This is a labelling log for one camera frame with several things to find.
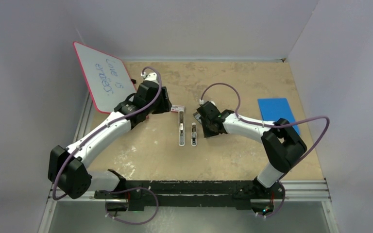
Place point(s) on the aluminium frame rail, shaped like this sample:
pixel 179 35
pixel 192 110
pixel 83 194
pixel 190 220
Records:
pixel 302 190

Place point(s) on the blue notebook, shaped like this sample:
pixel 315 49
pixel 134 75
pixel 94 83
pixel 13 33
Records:
pixel 273 109

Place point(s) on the white stapler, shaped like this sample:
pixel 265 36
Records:
pixel 181 128

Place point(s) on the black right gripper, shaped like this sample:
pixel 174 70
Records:
pixel 208 134

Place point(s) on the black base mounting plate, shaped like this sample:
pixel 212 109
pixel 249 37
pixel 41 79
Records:
pixel 238 194

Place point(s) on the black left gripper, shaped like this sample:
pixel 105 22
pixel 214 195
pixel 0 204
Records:
pixel 165 105

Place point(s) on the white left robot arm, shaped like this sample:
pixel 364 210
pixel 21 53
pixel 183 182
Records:
pixel 68 166

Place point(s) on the red framed whiteboard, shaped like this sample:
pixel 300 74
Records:
pixel 106 76

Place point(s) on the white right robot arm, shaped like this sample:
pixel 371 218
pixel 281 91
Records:
pixel 282 144

